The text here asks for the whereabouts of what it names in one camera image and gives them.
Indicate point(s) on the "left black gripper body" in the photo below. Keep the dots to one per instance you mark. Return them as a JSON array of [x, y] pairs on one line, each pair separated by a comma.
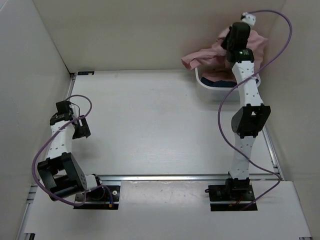
[[81, 131]]

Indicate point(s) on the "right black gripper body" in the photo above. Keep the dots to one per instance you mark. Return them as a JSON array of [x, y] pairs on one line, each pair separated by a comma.
[[226, 42]]

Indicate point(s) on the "pink trousers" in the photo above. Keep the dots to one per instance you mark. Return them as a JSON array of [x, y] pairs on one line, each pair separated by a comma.
[[215, 57]]

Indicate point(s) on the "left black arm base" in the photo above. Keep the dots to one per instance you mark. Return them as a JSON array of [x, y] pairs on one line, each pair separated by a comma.
[[102, 199]]

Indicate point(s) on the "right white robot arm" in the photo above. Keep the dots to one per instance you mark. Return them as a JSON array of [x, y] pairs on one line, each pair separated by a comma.
[[250, 119]]

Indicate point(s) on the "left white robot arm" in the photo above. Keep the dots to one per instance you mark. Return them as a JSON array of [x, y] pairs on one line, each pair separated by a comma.
[[60, 173]]

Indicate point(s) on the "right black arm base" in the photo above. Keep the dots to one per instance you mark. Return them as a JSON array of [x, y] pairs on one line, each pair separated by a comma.
[[232, 196]]

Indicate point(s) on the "dark blue jeans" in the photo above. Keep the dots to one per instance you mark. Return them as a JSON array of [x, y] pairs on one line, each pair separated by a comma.
[[218, 84]]

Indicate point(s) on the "white plastic basket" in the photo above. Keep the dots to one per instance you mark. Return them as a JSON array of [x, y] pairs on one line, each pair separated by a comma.
[[207, 93]]

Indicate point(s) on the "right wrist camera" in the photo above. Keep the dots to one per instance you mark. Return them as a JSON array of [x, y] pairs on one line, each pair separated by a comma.
[[248, 19]]

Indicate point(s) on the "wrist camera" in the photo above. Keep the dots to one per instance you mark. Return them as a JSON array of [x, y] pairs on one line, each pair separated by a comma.
[[64, 109], [248, 19]]

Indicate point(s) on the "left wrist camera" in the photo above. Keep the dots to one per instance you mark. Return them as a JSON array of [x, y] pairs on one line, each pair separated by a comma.
[[64, 109]]

